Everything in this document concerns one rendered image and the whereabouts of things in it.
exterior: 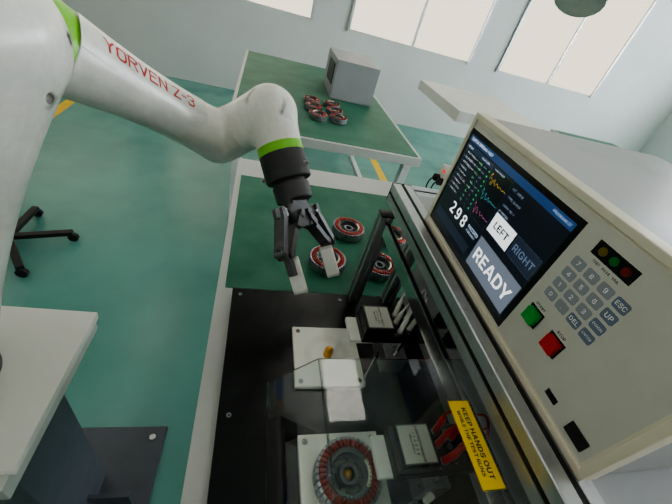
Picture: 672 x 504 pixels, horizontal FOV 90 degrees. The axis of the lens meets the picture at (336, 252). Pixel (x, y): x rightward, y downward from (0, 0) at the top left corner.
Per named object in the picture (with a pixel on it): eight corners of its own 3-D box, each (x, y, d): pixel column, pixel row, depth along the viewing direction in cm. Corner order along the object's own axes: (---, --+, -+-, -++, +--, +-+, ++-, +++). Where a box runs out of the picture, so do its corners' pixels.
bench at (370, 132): (220, 240, 213) (225, 123, 168) (241, 129, 352) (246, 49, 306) (381, 255, 242) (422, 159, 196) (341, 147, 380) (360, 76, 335)
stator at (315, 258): (302, 268, 100) (304, 259, 98) (315, 248, 109) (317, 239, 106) (337, 282, 99) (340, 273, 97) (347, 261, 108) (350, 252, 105)
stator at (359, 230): (332, 240, 114) (334, 232, 112) (330, 221, 123) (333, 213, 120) (363, 245, 116) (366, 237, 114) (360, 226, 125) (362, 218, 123)
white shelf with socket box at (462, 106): (406, 227, 133) (459, 110, 105) (383, 181, 161) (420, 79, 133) (481, 236, 142) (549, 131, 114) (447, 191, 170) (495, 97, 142)
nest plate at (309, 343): (294, 390, 69) (295, 386, 68) (291, 329, 80) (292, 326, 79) (363, 388, 73) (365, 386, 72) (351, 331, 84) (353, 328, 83)
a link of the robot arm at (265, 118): (271, 64, 60) (297, 84, 70) (216, 92, 65) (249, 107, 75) (293, 140, 61) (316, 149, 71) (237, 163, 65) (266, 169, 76)
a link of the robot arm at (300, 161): (290, 142, 61) (315, 147, 69) (243, 164, 67) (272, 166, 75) (299, 174, 62) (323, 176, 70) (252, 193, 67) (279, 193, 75)
